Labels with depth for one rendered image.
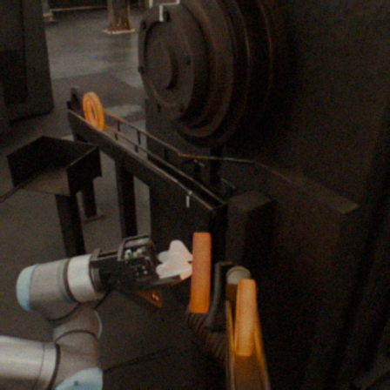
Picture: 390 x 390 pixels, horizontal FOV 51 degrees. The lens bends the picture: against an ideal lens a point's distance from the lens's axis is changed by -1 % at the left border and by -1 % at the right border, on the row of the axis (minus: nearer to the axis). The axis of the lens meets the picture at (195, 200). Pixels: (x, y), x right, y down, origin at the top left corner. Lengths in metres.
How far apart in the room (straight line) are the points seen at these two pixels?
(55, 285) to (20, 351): 0.13
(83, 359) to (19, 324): 1.12
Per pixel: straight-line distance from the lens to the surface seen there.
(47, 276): 0.87
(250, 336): 0.85
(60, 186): 1.62
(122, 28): 8.25
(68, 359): 0.85
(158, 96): 1.16
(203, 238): 0.79
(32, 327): 1.94
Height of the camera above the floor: 1.37
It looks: 32 degrees down
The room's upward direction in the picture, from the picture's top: 1 degrees clockwise
